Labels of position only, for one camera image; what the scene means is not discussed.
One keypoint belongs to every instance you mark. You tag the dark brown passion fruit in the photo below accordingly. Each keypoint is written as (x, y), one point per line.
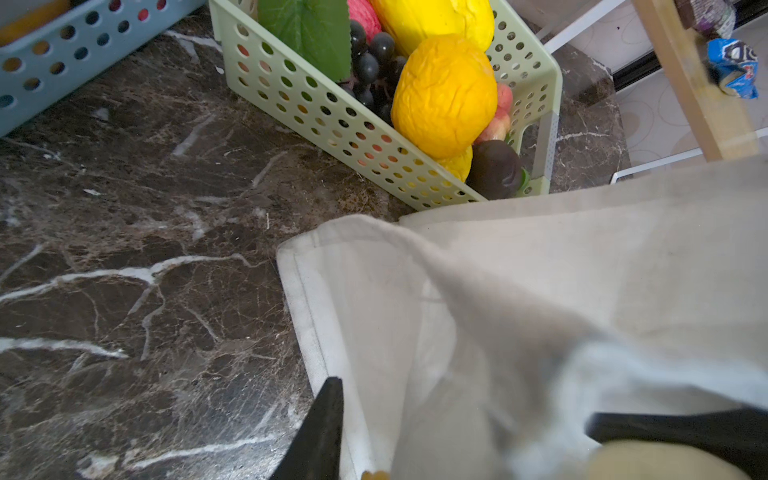
(496, 170)

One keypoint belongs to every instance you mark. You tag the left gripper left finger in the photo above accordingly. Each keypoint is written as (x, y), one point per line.
(315, 452)

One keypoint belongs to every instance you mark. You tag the red apple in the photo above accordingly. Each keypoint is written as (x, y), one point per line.
(500, 125)

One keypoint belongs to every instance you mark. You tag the white grocery bag yellow handles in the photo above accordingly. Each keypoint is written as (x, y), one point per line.
(477, 341)

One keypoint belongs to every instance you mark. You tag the blue plastic vegetable basket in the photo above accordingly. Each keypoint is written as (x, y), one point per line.
(44, 66)

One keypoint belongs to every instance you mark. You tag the black grapes bunch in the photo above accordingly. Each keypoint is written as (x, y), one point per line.
(376, 71)

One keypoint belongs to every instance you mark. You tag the green grape leaf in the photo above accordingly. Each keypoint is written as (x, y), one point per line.
(317, 30)

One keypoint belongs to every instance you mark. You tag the blue oreo packet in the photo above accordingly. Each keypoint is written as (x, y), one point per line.
(734, 65)

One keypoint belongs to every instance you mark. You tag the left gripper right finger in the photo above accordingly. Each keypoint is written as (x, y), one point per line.
(737, 436)

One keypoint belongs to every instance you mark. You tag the dark chocolate bar packet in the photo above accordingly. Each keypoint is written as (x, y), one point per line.
(713, 19)

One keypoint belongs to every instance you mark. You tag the pink dragon fruit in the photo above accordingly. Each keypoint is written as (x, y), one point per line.
(363, 12)

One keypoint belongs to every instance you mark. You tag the wooden shelf white frame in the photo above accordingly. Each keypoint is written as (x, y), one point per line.
(673, 111)

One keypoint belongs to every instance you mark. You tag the green plastic fruit basket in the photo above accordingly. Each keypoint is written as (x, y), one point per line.
(271, 76)

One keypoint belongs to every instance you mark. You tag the wrinkled yellow orange fruit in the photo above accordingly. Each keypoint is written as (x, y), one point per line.
(446, 96)

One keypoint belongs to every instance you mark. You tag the yellow lemon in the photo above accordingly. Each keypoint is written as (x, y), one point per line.
(459, 165)

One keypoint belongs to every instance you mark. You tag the yellow mango front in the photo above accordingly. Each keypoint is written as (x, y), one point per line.
(410, 22)

